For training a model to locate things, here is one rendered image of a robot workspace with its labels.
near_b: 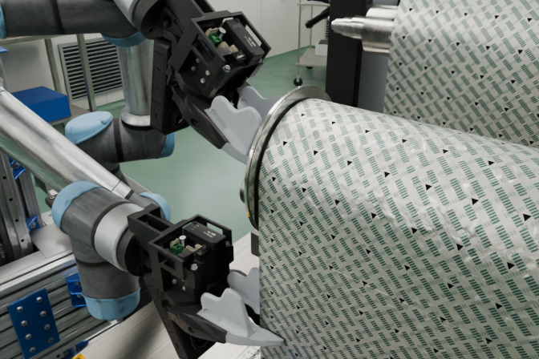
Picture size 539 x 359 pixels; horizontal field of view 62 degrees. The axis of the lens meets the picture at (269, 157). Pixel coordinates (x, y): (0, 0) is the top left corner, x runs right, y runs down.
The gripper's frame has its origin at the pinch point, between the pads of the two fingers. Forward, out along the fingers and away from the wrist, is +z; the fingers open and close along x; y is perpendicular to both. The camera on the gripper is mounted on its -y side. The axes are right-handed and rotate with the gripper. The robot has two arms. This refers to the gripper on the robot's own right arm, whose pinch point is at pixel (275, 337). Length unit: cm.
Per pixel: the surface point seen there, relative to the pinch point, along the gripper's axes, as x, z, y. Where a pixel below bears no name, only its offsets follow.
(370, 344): -0.2, 9.7, 6.0
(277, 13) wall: 471, -357, -48
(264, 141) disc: 0.9, -2.0, 20.1
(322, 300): -0.3, 5.0, 7.9
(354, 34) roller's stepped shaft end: 29.7, -9.5, 23.8
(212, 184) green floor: 156, -171, -109
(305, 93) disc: 6.9, -2.0, 22.7
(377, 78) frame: 42.3, -11.3, 14.8
